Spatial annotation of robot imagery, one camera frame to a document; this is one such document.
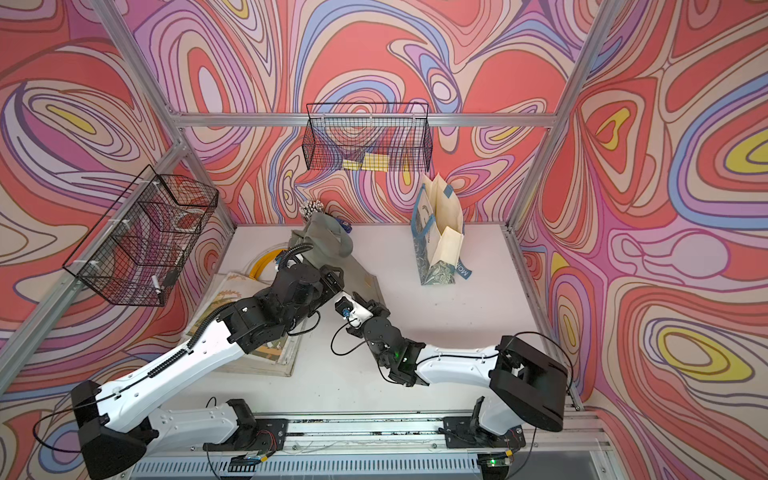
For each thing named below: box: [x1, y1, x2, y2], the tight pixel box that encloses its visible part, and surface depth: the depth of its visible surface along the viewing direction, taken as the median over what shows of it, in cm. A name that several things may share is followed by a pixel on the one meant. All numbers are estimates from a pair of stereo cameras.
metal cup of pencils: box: [299, 200, 325, 223], surface depth 103 cm
